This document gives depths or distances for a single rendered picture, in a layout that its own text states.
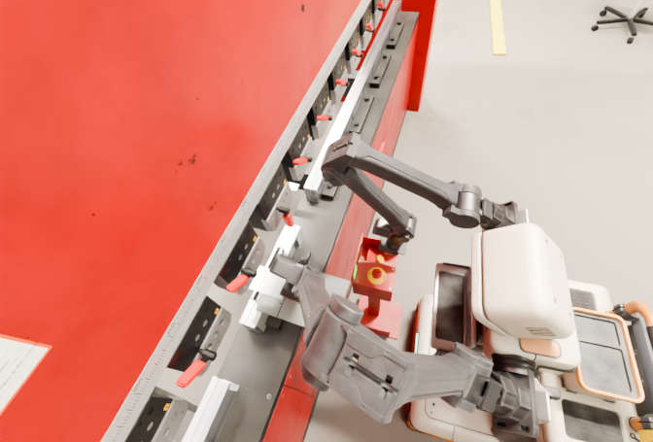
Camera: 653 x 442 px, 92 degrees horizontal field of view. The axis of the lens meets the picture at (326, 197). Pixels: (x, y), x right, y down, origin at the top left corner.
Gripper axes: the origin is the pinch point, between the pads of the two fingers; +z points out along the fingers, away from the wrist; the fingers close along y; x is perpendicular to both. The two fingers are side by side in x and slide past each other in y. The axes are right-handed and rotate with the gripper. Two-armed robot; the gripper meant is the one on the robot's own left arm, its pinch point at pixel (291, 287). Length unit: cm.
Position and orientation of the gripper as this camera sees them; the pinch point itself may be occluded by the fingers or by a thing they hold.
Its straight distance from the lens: 106.9
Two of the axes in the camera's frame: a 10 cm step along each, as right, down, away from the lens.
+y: -3.5, 7.9, -5.1
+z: -3.2, 4.0, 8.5
